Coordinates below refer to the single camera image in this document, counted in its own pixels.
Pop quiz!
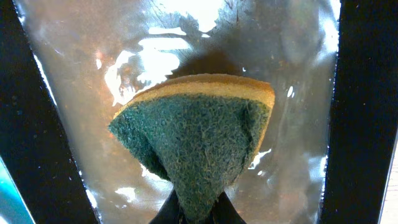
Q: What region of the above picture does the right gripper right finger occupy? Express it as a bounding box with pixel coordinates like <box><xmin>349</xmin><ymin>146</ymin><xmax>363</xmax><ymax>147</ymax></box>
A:
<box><xmin>211</xmin><ymin>192</ymin><xmax>246</xmax><ymax>224</ymax></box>

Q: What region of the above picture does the black water tray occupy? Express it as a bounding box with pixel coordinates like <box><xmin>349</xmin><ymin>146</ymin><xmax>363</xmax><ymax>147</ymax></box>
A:
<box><xmin>1</xmin><ymin>1</ymin><xmax>397</xmax><ymax>223</ymax></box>

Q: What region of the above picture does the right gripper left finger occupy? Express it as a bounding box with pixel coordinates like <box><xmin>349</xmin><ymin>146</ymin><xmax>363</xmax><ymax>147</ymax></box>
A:
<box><xmin>149</xmin><ymin>190</ymin><xmax>183</xmax><ymax>224</ymax></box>

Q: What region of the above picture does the green yellow sponge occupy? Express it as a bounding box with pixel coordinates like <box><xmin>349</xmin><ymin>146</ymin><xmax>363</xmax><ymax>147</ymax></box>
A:
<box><xmin>108</xmin><ymin>74</ymin><xmax>275</xmax><ymax>223</ymax></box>

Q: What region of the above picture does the teal plastic tray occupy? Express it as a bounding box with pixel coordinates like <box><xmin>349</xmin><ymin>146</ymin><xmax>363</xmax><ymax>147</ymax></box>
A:
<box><xmin>1</xmin><ymin>159</ymin><xmax>35</xmax><ymax>224</ymax></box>

